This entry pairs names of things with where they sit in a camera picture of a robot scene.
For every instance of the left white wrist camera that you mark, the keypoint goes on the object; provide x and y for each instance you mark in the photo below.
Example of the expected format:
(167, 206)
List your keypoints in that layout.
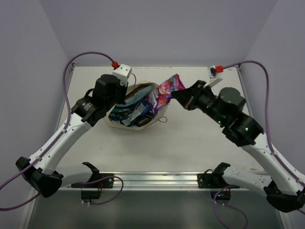
(123, 73)

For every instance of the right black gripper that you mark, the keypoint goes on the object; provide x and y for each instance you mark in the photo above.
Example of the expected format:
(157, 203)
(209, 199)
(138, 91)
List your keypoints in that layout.
(188, 97)

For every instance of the beige paper bag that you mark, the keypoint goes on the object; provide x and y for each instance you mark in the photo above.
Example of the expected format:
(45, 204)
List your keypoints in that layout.
(132, 89)

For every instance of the purple pink candy bag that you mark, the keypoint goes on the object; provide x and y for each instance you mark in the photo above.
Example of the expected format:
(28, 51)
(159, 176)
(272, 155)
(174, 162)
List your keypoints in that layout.
(160, 96)

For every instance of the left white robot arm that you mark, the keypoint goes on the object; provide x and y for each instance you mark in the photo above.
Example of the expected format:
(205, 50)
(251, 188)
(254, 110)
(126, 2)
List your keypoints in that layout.
(41, 169)

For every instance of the green snack packet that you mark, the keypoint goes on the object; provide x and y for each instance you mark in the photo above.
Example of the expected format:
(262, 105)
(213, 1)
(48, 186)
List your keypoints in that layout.
(119, 113)

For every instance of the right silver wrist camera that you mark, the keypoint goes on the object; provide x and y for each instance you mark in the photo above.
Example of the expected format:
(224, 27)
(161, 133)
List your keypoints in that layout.
(215, 75)

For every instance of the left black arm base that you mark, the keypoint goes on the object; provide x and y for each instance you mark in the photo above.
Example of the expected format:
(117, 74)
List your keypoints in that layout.
(92, 190)

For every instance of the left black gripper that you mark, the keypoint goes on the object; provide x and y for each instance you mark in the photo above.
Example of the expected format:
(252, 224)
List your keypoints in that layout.
(121, 96)

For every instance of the aluminium mounting rail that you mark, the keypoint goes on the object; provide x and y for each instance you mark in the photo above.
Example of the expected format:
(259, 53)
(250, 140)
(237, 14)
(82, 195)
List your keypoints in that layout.
(152, 180)

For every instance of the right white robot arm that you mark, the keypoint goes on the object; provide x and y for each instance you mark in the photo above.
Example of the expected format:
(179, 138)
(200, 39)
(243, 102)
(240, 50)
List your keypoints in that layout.
(284, 186)

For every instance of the light blue snack bag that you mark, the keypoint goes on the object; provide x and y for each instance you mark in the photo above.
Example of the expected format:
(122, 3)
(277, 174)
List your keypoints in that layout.
(140, 94)

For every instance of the brown kettle chips bag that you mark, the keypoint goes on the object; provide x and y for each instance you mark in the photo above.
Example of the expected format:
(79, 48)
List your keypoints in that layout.
(144, 120)

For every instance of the blue snack packet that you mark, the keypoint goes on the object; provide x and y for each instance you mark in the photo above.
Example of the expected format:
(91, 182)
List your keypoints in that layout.
(138, 110)

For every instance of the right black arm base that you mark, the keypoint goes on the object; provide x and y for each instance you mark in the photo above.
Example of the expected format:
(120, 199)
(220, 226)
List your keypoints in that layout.
(218, 187)

